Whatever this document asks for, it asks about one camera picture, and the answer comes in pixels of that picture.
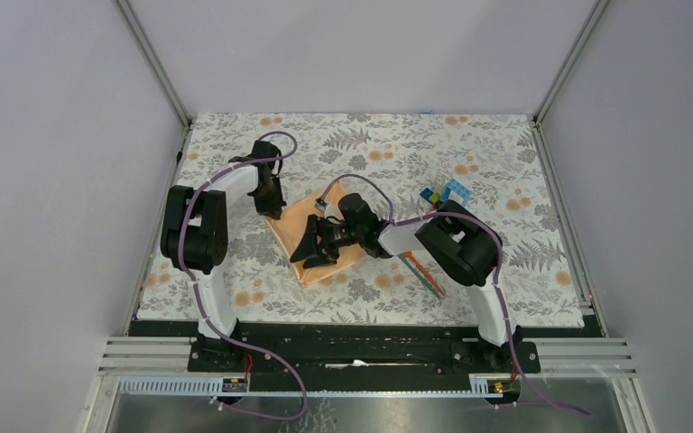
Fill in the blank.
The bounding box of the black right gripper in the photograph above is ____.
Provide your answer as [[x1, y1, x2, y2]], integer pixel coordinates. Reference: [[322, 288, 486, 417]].
[[291, 214, 364, 270]]

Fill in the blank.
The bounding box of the peach satin napkin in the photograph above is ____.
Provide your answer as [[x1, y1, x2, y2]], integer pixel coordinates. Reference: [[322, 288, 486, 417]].
[[266, 189, 368, 287]]

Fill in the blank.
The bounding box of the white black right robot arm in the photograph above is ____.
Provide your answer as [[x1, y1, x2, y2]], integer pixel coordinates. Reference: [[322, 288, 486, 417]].
[[290, 193, 518, 372]]

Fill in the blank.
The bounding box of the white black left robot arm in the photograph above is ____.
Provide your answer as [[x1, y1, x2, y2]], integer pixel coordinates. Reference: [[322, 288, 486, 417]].
[[160, 133, 287, 371]]

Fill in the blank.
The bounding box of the orange plastic fork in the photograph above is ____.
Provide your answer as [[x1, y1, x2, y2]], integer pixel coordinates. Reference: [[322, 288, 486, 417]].
[[403, 251, 447, 297]]

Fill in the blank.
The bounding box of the colourful toy brick pile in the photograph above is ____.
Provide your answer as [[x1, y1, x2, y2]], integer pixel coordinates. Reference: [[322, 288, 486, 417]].
[[420, 171, 472, 209]]

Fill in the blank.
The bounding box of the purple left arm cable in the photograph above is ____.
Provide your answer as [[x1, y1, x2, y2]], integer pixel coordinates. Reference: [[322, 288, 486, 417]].
[[178, 131, 310, 422]]

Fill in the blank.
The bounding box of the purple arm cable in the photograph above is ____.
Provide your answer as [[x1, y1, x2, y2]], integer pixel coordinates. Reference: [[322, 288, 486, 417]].
[[178, 131, 310, 422], [315, 173, 593, 419]]

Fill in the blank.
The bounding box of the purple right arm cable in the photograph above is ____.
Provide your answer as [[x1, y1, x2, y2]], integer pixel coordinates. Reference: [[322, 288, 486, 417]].
[[315, 173, 593, 419]]

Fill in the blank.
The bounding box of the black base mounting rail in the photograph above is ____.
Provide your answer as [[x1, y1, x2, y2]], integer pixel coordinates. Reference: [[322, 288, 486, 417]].
[[128, 321, 541, 393]]

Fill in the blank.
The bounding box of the left aluminium frame post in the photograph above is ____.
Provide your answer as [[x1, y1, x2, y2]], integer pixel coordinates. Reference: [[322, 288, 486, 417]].
[[113, 0, 195, 128]]

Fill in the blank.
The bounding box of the aluminium frame post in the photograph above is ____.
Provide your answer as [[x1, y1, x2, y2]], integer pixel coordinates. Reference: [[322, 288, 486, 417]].
[[534, 0, 614, 124], [113, 0, 195, 128]]

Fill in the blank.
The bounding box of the right aluminium frame post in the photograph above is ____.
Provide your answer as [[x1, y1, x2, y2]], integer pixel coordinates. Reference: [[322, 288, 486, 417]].
[[534, 0, 614, 124]]

